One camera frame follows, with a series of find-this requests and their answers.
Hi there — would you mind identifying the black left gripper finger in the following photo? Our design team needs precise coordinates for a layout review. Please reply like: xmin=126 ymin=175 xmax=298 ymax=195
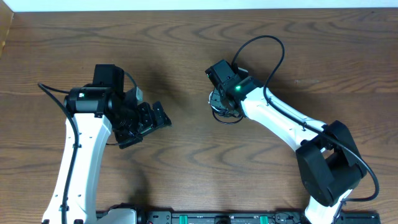
xmin=138 ymin=102 xmax=156 ymax=133
xmin=153 ymin=101 xmax=172 ymax=128

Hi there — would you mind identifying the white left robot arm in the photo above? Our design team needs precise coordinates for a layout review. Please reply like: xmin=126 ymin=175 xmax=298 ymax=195
xmin=42 ymin=64 xmax=172 ymax=224

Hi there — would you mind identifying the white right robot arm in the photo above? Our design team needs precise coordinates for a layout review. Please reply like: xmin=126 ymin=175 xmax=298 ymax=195
xmin=205 ymin=60 xmax=370 ymax=223

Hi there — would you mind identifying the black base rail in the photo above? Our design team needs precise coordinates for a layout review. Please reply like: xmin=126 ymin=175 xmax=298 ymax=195
xmin=95 ymin=210 xmax=382 ymax=224

